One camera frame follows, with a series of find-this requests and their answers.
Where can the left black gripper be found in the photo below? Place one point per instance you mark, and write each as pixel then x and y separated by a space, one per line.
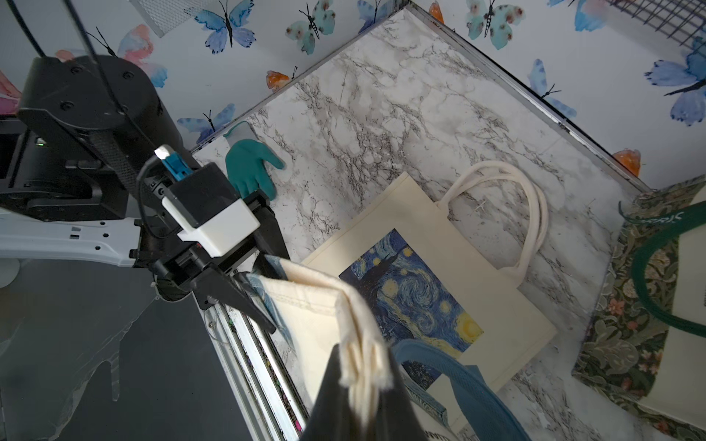
pixel 183 269

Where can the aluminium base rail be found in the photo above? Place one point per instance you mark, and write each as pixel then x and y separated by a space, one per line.
pixel 262 387

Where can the starry night canvas tote bag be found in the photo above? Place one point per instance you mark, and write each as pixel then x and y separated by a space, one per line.
pixel 425 280

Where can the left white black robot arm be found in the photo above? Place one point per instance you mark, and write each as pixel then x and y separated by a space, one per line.
pixel 93 168

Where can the black wire wall basket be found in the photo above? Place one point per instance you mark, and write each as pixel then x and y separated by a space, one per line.
pixel 680 20

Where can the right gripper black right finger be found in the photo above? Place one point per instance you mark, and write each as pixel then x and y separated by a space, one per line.
pixel 395 419

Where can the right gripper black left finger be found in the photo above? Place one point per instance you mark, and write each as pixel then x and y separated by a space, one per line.
pixel 332 417

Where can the blue handled canvas tote bag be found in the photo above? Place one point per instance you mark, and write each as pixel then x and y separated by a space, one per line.
pixel 315 312

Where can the green handled canvas tote bag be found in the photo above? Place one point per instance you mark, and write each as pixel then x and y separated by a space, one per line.
pixel 644 349

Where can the green rubber glove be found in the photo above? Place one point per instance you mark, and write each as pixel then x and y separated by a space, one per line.
pixel 245 162

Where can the white mesh wall basket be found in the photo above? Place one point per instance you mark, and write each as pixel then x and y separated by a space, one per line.
pixel 162 16

